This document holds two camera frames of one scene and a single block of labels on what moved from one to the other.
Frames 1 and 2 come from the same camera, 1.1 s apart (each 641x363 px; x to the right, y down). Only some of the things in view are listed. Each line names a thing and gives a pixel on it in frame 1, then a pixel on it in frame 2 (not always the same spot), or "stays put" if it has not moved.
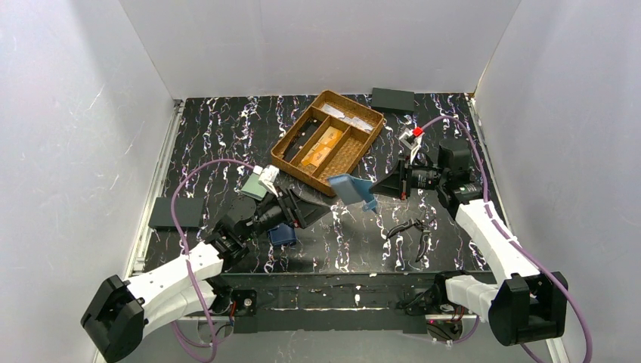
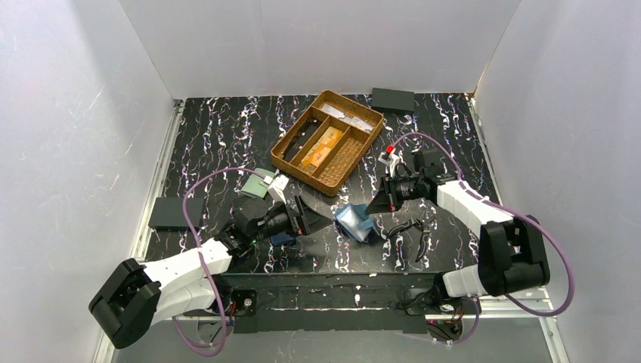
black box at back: x=390 y=99 stays put
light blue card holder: x=348 y=190 → x=354 y=220
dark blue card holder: x=283 y=234 stays put
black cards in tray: x=301 y=138 stays put
